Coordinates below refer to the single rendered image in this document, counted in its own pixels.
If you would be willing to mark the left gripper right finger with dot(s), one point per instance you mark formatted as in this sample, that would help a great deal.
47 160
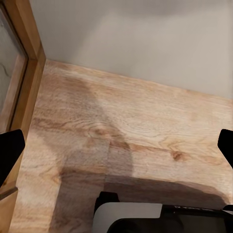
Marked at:
225 144

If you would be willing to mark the door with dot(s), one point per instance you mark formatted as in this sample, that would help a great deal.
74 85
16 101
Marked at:
22 61

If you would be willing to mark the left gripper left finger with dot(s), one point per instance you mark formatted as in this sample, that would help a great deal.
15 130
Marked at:
11 146

